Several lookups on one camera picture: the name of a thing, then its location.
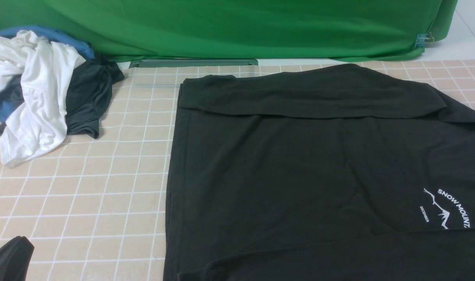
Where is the dark gray long-sleeved shirt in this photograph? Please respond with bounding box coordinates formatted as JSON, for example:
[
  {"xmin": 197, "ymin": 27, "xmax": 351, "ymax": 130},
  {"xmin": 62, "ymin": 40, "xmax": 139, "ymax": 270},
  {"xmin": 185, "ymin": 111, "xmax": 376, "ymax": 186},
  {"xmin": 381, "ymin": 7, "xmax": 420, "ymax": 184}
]
[{"xmin": 164, "ymin": 64, "xmax": 475, "ymax": 281}]

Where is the blue crumpled garment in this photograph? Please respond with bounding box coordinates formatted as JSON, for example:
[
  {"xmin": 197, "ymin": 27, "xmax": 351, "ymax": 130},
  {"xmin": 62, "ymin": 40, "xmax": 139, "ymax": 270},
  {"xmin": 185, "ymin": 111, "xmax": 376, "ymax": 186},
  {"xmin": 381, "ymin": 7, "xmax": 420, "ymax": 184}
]
[{"xmin": 0, "ymin": 25, "xmax": 95, "ymax": 123}]

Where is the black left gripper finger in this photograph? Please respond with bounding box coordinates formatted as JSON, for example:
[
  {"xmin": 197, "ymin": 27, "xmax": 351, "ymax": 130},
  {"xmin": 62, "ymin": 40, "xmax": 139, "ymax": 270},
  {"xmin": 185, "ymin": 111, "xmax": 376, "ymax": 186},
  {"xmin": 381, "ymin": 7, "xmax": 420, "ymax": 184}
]
[{"xmin": 0, "ymin": 236, "xmax": 35, "ymax": 281}]

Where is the white crumpled shirt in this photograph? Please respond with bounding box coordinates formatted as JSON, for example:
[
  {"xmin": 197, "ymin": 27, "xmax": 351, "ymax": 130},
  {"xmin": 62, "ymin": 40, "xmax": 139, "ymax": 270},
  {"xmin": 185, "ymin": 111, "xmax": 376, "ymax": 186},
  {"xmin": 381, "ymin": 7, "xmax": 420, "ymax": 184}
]
[{"xmin": 0, "ymin": 30, "xmax": 85, "ymax": 168}]

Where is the green backdrop cloth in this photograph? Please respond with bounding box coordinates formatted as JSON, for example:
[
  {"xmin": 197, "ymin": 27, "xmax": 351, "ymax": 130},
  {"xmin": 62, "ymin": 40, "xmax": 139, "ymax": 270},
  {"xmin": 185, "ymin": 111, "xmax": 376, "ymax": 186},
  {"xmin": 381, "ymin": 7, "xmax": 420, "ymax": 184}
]
[{"xmin": 0, "ymin": 0, "xmax": 457, "ymax": 62}]

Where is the beige grid-pattern table mat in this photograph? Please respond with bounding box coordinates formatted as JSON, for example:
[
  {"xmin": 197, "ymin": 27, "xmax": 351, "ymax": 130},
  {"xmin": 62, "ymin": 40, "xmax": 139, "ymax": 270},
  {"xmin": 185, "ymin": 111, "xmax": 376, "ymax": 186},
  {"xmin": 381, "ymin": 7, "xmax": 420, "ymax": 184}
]
[{"xmin": 0, "ymin": 59, "xmax": 475, "ymax": 281}]

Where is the blue binder clip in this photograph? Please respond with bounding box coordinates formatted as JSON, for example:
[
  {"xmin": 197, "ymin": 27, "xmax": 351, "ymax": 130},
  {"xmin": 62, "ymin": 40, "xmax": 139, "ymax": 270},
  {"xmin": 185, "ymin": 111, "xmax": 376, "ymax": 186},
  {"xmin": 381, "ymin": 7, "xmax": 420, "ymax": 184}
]
[{"xmin": 415, "ymin": 32, "xmax": 435, "ymax": 48}]

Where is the dark gray crumpled t-shirt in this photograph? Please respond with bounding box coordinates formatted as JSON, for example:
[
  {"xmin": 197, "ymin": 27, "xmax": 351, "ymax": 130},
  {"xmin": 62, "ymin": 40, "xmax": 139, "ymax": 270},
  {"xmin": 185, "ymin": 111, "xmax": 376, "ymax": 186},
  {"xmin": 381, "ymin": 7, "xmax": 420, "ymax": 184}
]
[{"xmin": 0, "ymin": 54, "xmax": 125, "ymax": 139}]

